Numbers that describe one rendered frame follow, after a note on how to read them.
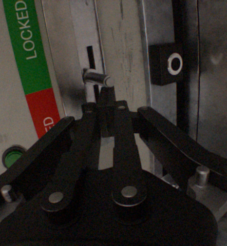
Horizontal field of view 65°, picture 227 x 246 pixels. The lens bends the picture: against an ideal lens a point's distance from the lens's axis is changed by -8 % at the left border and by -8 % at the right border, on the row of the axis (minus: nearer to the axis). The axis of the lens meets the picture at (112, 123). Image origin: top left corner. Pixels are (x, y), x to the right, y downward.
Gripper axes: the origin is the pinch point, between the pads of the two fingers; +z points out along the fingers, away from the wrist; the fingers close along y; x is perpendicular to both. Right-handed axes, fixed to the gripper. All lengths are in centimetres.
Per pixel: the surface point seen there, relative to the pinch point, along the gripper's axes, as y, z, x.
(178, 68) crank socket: 10.5, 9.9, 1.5
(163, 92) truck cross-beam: 8.5, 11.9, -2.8
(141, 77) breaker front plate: 5.0, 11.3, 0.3
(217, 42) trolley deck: 16.2, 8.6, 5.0
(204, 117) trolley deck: 15.2, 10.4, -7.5
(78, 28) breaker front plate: -2.7, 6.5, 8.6
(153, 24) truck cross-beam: 7.5, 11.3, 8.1
